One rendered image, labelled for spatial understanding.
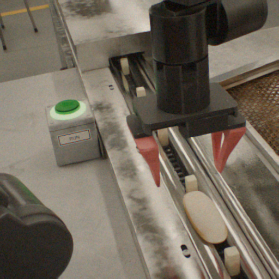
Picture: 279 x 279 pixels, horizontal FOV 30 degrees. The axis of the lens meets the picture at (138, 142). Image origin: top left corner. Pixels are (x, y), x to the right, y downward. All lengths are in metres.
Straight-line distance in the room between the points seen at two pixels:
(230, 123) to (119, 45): 0.50
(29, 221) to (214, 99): 0.24
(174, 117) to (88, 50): 0.50
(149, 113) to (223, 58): 0.59
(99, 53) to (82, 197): 0.36
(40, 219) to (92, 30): 0.65
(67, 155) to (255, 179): 0.29
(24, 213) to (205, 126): 0.21
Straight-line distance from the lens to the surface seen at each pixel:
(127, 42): 1.03
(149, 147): 0.55
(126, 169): 0.72
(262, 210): 0.70
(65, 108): 0.81
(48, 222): 0.47
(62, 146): 0.81
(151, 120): 0.54
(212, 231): 0.62
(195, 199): 0.66
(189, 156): 0.76
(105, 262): 0.65
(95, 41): 1.01
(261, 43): 1.19
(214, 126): 0.56
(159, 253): 0.59
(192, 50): 0.52
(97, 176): 0.79
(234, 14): 0.55
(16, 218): 0.45
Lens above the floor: 1.27
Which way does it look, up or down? 32 degrees down
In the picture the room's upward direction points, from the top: 8 degrees counter-clockwise
